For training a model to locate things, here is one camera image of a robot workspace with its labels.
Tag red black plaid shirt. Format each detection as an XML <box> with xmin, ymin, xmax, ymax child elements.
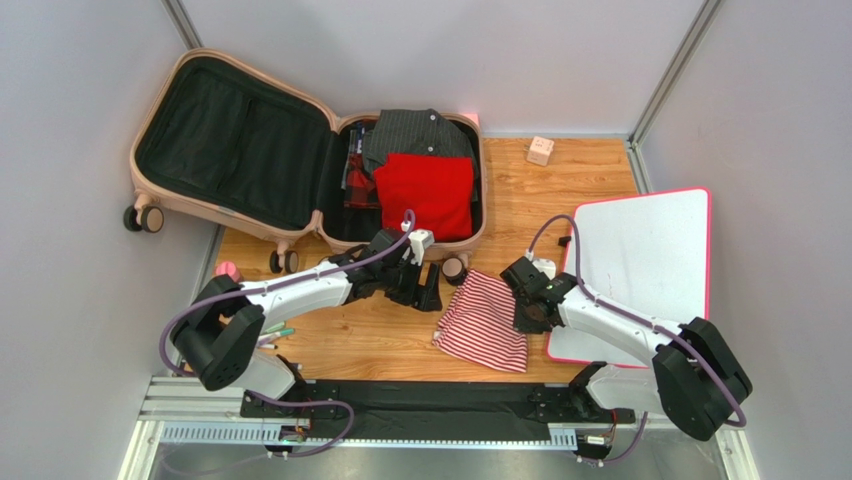
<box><xmin>342</xmin><ymin>124</ymin><xmax>381</xmax><ymax>210</ymax></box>

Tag red white striped cloth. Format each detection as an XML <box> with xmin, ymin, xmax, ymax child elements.
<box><xmin>432</xmin><ymin>270</ymin><xmax>529</xmax><ymax>373</ymax></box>

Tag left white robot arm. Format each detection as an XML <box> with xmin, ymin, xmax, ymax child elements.
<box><xmin>160</xmin><ymin>238</ymin><xmax>427</xmax><ymax>400</ymax></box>

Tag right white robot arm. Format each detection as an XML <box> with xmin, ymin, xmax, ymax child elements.
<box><xmin>500</xmin><ymin>257</ymin><xmax>753</xmax><ymax>441</ymax></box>

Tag green marker pens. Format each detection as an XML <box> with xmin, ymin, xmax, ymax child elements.
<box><xmin>256</xmin><ymin>322</ymin><xmax>295</xmax><ymax>350</ymax></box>

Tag pink suitcase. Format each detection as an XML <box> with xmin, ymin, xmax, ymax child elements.
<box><xmin>122</xmin><ymin>49</ymin><xmax>487</xmax><ymax>273</ymax></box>

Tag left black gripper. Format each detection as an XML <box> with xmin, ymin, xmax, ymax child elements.
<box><xmin>379</xmin><ymin>254</ymin><xmax>443</xmax><ymax>312</ymax></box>

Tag dark pinstripe shirt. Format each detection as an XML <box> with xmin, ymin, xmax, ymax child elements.
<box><xmin>362</xmin><ymin>109</ymin><xmax>480</xmax><ymax>198</ymax></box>

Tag white board pink edge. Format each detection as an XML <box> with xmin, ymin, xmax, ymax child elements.
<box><xmin>545</xmin><ymin>187</ymin><xmax>714</xmax><ymax>371</ymax></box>

